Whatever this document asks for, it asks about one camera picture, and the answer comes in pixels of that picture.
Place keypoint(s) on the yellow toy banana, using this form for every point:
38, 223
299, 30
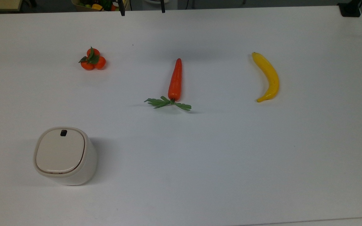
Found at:
270, 77

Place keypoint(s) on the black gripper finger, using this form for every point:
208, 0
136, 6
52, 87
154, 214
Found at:
162, 6
122, 8

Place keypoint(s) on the black table clamp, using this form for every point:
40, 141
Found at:
349, 9

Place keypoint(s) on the cream plastic garbage bin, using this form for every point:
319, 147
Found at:
88, 166

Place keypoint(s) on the basket of toy fruit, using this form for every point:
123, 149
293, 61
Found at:
97, 4

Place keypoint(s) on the orange tangerine cluster with leaves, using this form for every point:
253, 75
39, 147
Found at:
93, 59

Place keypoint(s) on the cream hinged bin lid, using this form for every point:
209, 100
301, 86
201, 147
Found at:
60, 152

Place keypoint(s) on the orange toy carrot green leaves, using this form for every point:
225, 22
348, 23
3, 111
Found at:
175, 80

